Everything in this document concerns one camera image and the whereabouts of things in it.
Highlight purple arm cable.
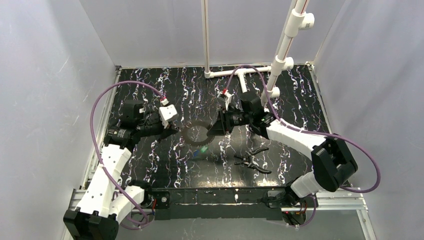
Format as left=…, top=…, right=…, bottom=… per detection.
left=224, top=64, right=382, bottom=228
left=90, top=80, right=168, bottom=231

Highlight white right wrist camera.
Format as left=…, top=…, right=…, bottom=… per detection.
left=217, top=88, right=233, bottom=111

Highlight aluminium front rail frame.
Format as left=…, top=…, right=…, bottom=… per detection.
left=61, top=188, right=378, bottom=240

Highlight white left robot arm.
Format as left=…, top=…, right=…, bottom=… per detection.
left=63, top=99, right=179, bottom=240

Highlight green key tag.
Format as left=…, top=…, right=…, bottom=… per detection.
left=200, top=146, right=208, bottom=153

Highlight black handled pliers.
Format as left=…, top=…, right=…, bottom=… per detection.
left=233, top=147, right=273, bottom=175

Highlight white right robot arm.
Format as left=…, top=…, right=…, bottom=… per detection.
left=207, top=91, right=358, bottom=202

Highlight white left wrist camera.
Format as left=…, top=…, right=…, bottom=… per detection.
left=158, top=97, right=179, bottom=129

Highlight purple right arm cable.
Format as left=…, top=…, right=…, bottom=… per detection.
left=224, top=64, right=382, bottom=228

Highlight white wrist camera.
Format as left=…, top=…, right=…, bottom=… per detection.
left=158, top=97, right=179, bottom=129
left=217, top=88, right=233, bottom=111

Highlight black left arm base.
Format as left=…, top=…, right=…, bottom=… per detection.
left=141, top=190, right=171, bottom=210

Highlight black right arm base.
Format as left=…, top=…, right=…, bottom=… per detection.
left=257, top=190, right=318, bottom=229

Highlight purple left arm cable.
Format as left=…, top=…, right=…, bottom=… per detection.
left=90, top=80, right=168, bottom=231

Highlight white PVC pipe frame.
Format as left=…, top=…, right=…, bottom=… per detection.
left=201, top=0, right=316, bottom=105

